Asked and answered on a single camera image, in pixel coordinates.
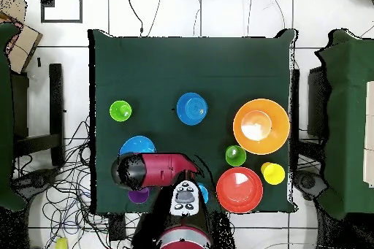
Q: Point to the small light blue bowl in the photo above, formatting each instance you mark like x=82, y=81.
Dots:
x=192, y=108

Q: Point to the large blue bowl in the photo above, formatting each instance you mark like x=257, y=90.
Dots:
x=137, y=145

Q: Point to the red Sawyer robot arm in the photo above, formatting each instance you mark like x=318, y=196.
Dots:
x=160, y=170

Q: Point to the dark green tablecloth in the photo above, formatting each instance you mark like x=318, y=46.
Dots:
x=190, y=65

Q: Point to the smooth green cup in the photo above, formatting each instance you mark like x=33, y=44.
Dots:
x=238, y=159

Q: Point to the light blue cup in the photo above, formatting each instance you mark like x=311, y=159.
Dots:
x=204, y=192

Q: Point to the ridged green cup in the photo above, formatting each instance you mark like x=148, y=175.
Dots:
x=117, y=110

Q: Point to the red-orange bowl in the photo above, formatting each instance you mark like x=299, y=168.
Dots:
x=239, y=193

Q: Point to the purple cup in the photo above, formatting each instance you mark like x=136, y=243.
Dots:
x=138, y=196

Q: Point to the large yellow-orange bowl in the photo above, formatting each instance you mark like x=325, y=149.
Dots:
x=280, y=133

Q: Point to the yellow cup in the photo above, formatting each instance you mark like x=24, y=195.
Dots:
x=273, y=174

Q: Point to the black equipment cabinet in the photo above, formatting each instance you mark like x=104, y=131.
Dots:
x=317, y=106

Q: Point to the grey black stand base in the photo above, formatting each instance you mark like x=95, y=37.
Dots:
x=38, y=179
x=308, y=181

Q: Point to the green cloth side table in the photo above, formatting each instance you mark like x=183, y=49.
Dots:
x=347, y=114
x=4, y=114

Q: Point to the small yellow object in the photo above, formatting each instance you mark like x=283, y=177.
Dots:
x=61, y=244

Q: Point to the cardboard box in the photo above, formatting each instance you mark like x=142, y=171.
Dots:
x=22, y=47

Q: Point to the white boxes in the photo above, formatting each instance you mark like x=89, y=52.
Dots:
x=370, y=132

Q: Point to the black stand frame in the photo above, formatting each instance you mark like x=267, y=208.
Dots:
x=56, y=100
x=295, y=114

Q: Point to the black square floor frame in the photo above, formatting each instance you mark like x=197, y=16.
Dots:
x=61, y=21

